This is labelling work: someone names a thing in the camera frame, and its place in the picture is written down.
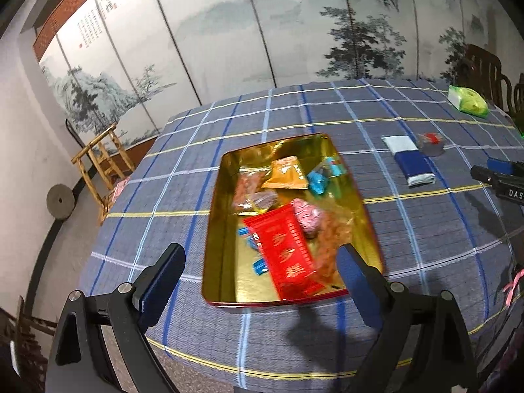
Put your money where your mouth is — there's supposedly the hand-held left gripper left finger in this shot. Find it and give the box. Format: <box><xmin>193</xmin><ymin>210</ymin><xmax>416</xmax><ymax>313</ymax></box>
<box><xmin>45</xmin><ymin>243</ymin><xmax>187</xmax><ymax>393</ymax></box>

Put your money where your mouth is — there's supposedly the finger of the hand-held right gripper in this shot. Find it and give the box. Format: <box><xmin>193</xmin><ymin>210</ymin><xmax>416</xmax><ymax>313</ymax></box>
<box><xmin>486</xmin><ymin>158</ymin><xmax>524</xmax><ymax>175</ymax></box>
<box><xmin>470</xmin><ymin>165</ymin><xmax>508</xmax><ymax>191</ymax></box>

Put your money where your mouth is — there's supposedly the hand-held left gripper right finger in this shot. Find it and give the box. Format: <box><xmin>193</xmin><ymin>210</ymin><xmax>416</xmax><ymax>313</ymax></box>
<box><xmin>336</xmin><ymin>243</ymin><xmax>479</xmax><ymax>393</ymax></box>

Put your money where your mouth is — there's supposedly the clear pink snack packet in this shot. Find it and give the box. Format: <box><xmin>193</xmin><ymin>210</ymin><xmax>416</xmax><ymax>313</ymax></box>
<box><xmin>233</xmin><ymin>172</ymin><xmax>271</xmax><ymax>210</ymax></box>
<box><xmin>314</xmin><ymin>213</ymin><xmax>353</xmax><ymax>291</ymax></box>

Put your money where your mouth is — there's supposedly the blue and white packet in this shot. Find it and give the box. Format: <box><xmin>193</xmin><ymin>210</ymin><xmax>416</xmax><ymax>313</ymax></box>
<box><xmin>381</xmin><ymin>135</ymin><xmax>437</xmax><ymax>188</ymax></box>

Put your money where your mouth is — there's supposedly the gold tin box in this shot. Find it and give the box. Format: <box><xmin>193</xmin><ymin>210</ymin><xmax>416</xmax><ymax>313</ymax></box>
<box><xmin>201</xmin><ymin>133</ymin><xmax>384</xmax><ymax>308</ymax></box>

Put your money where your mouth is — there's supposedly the red snack packet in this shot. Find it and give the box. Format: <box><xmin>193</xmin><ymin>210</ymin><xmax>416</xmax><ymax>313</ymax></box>
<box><xmin>242</xmin><ymin>205</ymin><xmax>328</xmax><ymax>300</ymax></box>

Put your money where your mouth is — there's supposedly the blue egg snack packet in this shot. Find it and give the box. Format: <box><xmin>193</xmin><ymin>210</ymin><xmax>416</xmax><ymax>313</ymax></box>
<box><xmin>238</xmin><ymin>226</ymin><xmax>269</xmax><ymax>275</ymax></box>

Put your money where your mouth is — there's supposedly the teal candy packet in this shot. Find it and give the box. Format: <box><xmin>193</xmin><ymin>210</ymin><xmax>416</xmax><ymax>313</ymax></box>
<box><xmin>307</xmin><ymin>170</ymin><xmax>329</xmax><ymax>196</ymax></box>
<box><xmin>323</xmin><ymin>158</ymin><xmax>348</xmax><ymax>178</ymax></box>

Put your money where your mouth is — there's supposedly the dark candy with red wrapper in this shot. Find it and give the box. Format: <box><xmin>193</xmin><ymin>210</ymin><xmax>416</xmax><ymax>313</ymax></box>
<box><xmin>417</xmin><ymin>132</ymin><xmax>446</xmax><ymax>157</ymax></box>

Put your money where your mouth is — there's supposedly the green snack packet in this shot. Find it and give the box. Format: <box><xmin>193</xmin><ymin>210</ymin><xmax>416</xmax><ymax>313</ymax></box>
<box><xmin>447</xmin><ymin>84</ymin><xmax>490</xmax><ymax>119</ymax></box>

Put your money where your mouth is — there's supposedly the pink round snack packet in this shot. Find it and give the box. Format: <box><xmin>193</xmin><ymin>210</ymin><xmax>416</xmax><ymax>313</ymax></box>
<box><xmin>290</xmin><ymin>198</ymin><xmax>324</xmax><ymax>238</ymax></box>

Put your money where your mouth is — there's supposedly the pink ribbon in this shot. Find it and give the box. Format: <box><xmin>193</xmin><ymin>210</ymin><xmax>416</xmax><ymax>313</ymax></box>
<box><xmin>501</xmin><ymin>268</ymin><xmax>524</xmax><ymax>308</ymax></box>

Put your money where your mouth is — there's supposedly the dark wooden chair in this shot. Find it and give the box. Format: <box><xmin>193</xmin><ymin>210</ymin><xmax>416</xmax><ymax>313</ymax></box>
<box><xmin>456</xmin><ymin>43</ymin><xmax>514</xmax><ymax>111</ymax></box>

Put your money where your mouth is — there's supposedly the pink cloth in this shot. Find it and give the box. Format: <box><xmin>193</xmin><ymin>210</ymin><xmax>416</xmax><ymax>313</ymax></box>
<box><xmin>111</xmin><ymin>176</ymin><xmax>132</xmax><ymax>202</ymax></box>

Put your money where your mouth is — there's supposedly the round stone wheel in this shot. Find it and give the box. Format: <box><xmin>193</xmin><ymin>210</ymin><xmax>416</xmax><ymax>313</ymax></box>
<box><xmin>46</xmin><ymin>185</ymin><xmax>76</xmax><ymax>222</ymax></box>

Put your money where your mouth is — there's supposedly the dark snack packet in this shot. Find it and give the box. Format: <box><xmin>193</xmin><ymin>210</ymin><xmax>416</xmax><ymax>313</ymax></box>
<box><xmin>249</xmin><ymin>192</ymin><xmax>280</xmax><ymax>214</ymax></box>

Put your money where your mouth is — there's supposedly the orange snack packet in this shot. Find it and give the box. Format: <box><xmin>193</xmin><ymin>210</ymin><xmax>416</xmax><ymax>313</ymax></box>
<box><xmin>261</xmin><ymin>156</ymin><xmax>309</xmax><ymax>190</ymax></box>

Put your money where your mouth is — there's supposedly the light wooden chair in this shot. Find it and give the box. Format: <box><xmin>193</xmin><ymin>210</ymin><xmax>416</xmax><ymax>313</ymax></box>
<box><xmin>71</xmin><ymin>125</ymin><xmax>136</xmax><ymax>226</ymax></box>

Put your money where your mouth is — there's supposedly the dark wooden furniture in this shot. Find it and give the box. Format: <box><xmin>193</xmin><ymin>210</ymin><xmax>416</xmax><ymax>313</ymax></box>
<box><xmin>0</xmin><ymin>295</ymin><xmax>58</xmax><ymax>377</ymax></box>

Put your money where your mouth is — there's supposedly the painted folding screen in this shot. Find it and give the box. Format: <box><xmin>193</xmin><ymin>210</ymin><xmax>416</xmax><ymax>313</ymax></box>
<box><xmin>33</xmin><ymin>0</ymin><xmax>524</xmax><ymax>148</ymax></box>

